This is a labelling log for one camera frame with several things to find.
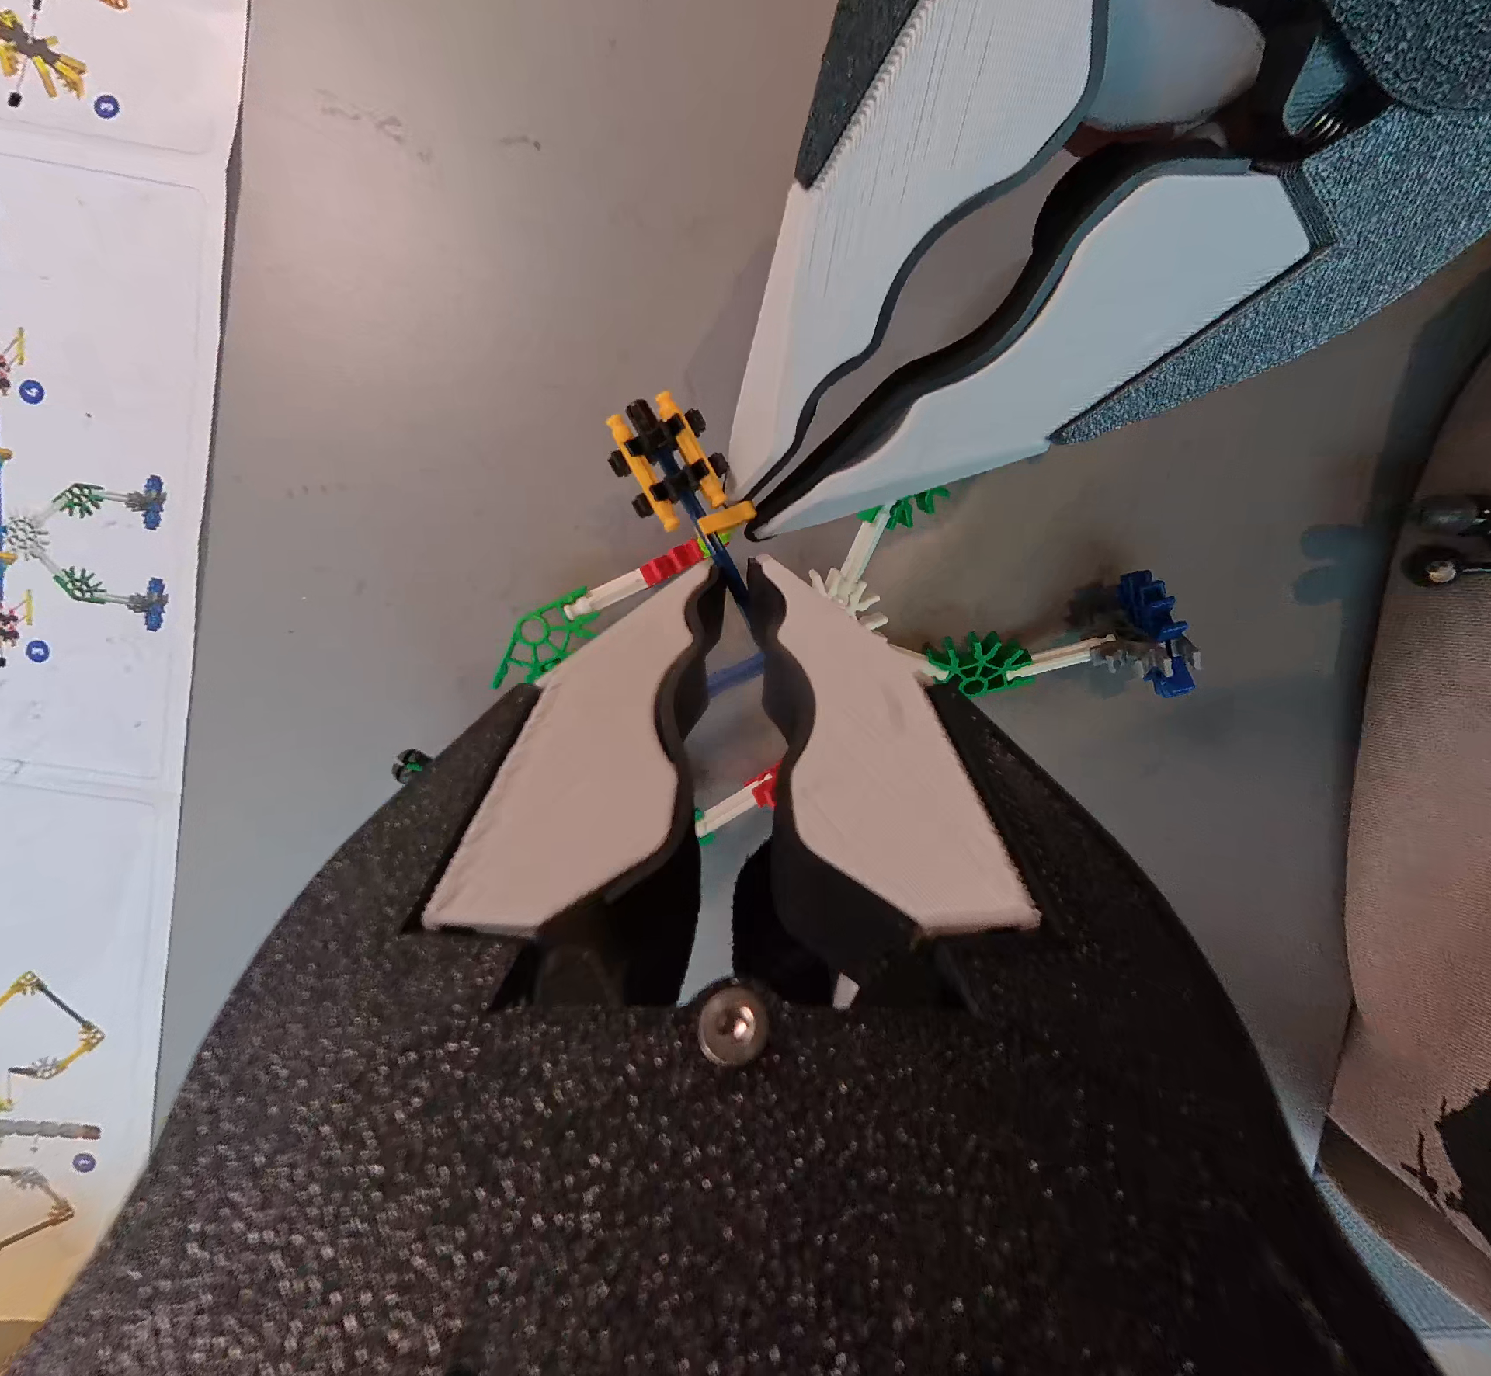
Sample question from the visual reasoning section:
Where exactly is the beige printed hoodie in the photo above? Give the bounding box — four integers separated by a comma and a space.
1316, 248, 1491, 1343

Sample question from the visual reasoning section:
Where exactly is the thin blue toy rod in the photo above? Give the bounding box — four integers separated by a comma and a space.
658, 445, 764, 662

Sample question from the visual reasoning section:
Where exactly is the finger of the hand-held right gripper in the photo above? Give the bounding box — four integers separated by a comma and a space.
725, 0, 1104, 505
748, 156, 1332, 542

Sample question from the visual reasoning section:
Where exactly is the multicoloured construction toy model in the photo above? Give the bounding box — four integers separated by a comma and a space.
393, 486, 1203, 847

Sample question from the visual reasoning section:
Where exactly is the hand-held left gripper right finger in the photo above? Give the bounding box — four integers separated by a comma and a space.
734, 555, 1041, 1008

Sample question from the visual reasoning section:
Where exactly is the white instruction sheet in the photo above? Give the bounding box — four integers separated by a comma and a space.
0, 0, 259, 1320

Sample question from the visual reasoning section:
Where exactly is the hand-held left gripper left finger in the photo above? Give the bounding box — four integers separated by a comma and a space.
420, 558, 721, 1008

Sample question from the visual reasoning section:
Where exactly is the black orange toy wheel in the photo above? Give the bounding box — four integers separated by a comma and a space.
605, 392, 729, 533

